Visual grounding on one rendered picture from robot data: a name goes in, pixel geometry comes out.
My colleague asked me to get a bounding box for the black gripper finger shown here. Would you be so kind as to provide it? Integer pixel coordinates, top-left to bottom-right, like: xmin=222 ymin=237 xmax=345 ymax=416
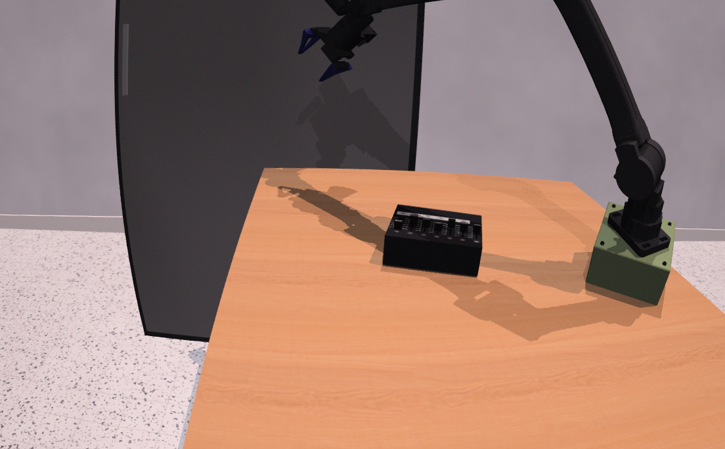
xmin=319 ymin=62 xmax=352 ymax=82
xmin=298 ymin=29 xmax=320 ymax=54

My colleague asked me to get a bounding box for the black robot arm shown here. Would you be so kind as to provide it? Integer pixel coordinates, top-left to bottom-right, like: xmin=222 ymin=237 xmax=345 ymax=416
xmin=325 ymin=0 xmax=671 ymax=257

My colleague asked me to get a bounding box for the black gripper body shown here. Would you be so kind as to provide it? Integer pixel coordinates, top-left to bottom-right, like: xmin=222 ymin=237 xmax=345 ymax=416
xmin=310 ymin=20 xmax=359 ymax=70

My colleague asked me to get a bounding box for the black lighting desk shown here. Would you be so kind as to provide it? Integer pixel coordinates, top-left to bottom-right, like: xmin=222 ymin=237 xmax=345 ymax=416
xmin=382 ymin=204 xmax=483 ymax=276

